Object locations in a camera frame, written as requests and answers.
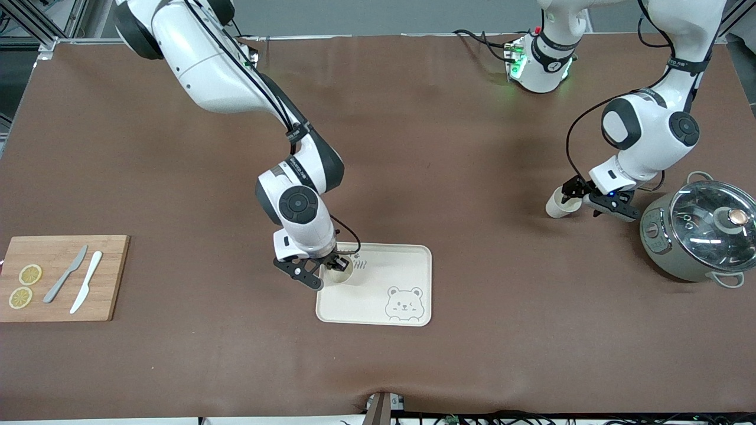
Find cream tray with bear print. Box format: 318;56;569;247
315;241;432;327

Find glass pot lid with knob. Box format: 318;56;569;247
669;181;756;273

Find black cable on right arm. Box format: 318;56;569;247
183;0;362;259

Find brown table mat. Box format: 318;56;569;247
0;32;756;421

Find grey-green electric cooking pot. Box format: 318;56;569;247
640;171;756;289

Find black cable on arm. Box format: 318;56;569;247
183;0;362;259
566;0;712;195

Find aluminium frame profile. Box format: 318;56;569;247
724;0;756;43
0;0;90;60

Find grey plastic knife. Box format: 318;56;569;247
43;245;88;304

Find wooden cutting board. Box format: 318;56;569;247
0;235;131;323

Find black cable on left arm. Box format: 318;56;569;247
566;0;712;195

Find white plastic knife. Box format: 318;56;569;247
70;251;103;315

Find white plastic cup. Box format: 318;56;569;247
545;186;584;220
324;259;356;287

